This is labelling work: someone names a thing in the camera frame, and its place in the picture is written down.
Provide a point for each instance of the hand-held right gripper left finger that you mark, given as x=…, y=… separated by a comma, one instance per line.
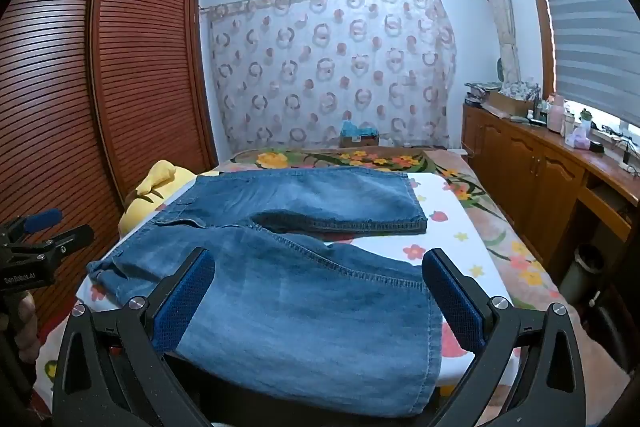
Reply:
x=186, y=302

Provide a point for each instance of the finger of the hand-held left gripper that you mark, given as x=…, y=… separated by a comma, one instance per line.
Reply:
x=45, y=219
x=70, y=237

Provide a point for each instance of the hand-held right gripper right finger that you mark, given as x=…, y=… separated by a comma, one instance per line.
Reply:
x=454, y=302

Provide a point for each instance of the blue denim pants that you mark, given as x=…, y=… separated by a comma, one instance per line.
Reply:
x=300, y=297

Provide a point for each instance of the person's left hand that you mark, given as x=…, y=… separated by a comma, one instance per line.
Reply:
x=27, y=322

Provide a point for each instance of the white strawberry print sheet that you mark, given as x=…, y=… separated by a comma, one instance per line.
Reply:
x=465, y=227

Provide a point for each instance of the yellow plush toy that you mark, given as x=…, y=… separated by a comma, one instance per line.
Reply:
x=145, y=212

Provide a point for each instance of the floral bed blanket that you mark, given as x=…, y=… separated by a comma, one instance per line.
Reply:
x=500, y=207

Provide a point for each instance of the grey trash bin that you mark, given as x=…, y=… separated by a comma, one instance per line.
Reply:
x=589, y=272

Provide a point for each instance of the long wooden cabinet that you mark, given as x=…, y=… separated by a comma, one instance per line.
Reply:
x=520, y=167

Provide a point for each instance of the small cardboard box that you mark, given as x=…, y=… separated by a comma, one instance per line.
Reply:
x=360, y=142

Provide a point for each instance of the brown louvered wooden wardrobe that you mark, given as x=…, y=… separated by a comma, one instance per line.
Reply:
x=140, y=57

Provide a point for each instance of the open cardboard box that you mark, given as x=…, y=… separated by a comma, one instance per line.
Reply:
x=510, y=104

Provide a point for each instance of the purple tissue pack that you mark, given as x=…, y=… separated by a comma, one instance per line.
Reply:
x=579, y=138

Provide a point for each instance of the stack of books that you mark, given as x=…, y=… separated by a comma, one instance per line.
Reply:
x=480, y=94

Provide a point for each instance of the pink bottle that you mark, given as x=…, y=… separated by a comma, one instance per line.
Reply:
x=556, y=114

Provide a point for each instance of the patterned cloth stack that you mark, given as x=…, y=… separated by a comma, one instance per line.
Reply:
x=522, y=88

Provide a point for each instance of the sheer circle pattern curtain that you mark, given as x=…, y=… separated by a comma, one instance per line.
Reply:
x=325, y=72

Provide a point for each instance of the beige window curtain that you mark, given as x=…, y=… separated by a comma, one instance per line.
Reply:
x=500, y=7

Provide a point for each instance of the grey striped window blind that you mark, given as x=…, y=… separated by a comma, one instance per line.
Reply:
x=585, y=22

